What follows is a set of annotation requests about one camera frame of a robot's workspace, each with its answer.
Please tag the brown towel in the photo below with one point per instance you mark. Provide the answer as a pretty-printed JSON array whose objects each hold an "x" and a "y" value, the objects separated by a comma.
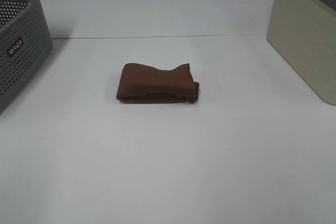
[{"x": 142, "y": 84}]

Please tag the grey perforated plastic basket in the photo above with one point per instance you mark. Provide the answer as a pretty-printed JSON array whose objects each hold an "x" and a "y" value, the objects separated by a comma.
[{"x": 25, "y": 45}]

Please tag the beige storage box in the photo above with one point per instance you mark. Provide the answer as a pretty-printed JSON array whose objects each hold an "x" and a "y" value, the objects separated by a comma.
[{"x": 303, "y": 33}]

